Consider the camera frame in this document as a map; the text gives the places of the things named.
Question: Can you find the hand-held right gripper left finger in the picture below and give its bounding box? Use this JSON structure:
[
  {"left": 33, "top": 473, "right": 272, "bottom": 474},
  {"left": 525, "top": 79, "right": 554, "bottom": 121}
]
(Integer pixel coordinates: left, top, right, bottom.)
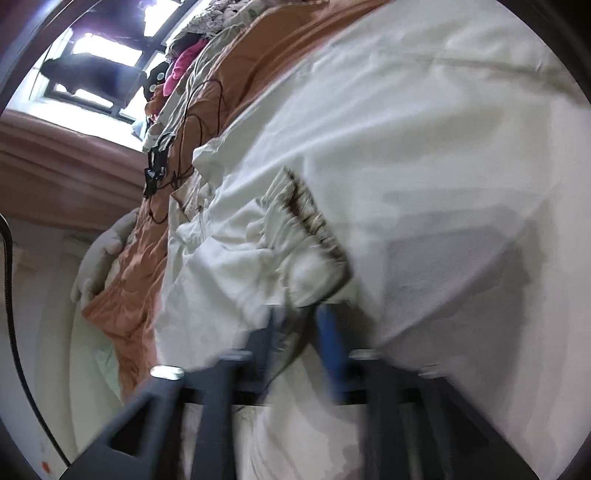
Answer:
[{"left": 60, "top": 305, "right": 279, "bottom": 480}]

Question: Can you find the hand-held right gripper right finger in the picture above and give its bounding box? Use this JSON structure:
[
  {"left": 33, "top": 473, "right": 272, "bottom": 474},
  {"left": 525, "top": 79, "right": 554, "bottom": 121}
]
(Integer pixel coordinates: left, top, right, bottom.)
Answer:
[{"left": 315, "top": 305, "right": 542, "bottom": 480}]

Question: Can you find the cream white garment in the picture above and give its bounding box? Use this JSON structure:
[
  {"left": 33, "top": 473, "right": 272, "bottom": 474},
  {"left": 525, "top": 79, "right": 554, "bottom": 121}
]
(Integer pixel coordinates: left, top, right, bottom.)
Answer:
[{"left": 141, "top": 0, "right": 591, "bottom": 480}]

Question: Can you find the orange brown blanket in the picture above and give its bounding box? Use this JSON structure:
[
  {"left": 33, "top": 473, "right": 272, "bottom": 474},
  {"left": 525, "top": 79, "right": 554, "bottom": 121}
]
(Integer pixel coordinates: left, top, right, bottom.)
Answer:
[{"left": 82, "top": 0, "right": 389, "bottom": 398}]

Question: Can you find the pink wooden headboard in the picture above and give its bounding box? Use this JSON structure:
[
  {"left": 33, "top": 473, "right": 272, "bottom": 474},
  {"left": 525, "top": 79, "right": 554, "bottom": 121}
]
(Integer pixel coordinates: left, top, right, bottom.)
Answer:
[{"left": 0, "top": 110, "right": 146, "bottom": 229}]

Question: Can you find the black and white plush toy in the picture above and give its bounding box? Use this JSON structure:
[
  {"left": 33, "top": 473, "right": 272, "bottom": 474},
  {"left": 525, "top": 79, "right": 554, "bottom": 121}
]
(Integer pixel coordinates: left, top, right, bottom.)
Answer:
[{"left": 144, "top": 64, "right": 172, "bottom": 101}]

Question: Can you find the pink cloth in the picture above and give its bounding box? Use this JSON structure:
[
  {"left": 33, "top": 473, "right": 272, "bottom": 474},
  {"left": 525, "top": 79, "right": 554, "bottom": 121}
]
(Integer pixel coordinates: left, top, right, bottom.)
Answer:
[{"left": 163, "top": 39, "right": 209, "bottom": 95}]

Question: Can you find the dark hanging garment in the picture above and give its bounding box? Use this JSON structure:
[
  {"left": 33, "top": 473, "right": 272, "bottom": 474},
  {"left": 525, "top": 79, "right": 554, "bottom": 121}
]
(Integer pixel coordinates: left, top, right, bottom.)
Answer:
[{"left": 41, "top": 52, "right": 147, "bottom": 108}]

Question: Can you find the floral patterned cloth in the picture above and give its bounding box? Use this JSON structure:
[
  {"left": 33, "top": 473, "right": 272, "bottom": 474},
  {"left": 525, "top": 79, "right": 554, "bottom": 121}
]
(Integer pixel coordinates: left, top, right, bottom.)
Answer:
[{"left": 173, "top": 0, "right": 264, "bottom": 44}]

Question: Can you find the window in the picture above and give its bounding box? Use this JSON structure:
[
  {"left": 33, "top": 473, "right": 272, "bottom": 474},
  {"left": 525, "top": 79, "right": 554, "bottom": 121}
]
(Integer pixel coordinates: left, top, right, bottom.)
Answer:
[{"left": 2, "top": 0, "right": 218, "bottom": 153}]

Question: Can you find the thin black cable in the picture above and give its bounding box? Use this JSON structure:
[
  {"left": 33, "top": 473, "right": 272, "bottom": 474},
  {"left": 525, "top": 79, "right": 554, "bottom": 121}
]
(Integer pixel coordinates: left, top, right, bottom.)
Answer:
[{"left": 143, "top": 78, "right": 232, "bottom": 224}]

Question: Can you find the thick black cable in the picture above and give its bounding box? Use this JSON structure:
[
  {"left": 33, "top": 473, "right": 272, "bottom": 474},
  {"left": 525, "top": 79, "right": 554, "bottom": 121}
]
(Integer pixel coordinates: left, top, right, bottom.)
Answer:
[{"left": 0, "top": 215, "right": 71, "bottom": 467}]

